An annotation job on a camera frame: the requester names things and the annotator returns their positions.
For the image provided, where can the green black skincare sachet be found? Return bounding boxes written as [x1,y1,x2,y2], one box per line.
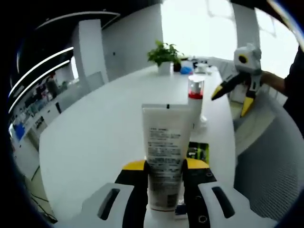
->
[187,142,210,167]

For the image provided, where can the potted green plant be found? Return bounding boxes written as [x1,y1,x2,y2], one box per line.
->
[146,39,185,76]

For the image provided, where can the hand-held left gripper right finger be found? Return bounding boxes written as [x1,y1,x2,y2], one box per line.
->
[182,158,250,228]

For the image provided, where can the white mesh chair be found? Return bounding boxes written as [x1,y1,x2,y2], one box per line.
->
[234,99,304,216]

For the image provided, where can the blue storage box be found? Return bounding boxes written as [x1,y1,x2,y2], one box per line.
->
[13,123,26,143]

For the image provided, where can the red collar skincare bottle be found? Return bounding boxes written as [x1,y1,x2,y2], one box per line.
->
[187,75,208,131]

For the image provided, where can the white skincare tube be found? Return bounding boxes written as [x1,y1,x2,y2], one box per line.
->
[141,103,192,212]

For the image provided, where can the person's dark clothing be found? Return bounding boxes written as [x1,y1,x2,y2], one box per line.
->
[283,44,304,143]

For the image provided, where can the white counter cabinets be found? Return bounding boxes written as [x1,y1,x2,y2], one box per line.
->
[9,95,65,152]

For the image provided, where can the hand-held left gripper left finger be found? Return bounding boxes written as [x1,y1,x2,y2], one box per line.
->
[82,160,149,228]

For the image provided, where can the ceiling light strip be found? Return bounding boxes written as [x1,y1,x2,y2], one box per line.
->
[8,59,71,114]
[10,46,75,96]

